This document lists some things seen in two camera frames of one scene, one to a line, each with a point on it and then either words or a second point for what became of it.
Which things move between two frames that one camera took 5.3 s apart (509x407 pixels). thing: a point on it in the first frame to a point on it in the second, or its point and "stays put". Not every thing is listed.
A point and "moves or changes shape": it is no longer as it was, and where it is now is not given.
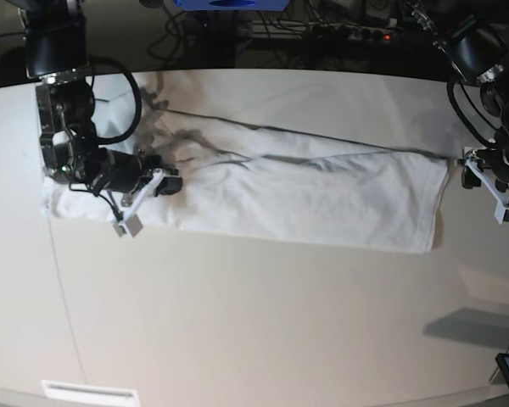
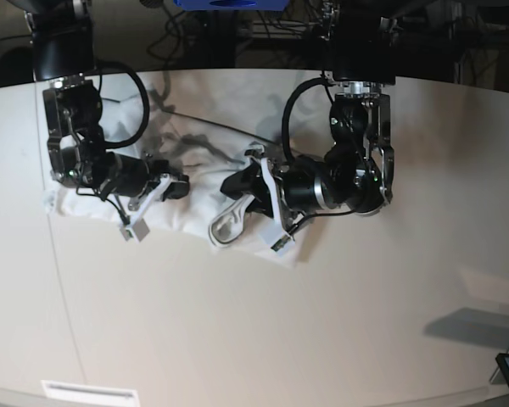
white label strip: [62, 388] stays put
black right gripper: [505, 163] to [307, 185]
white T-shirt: [244, 178] moves or changes shape
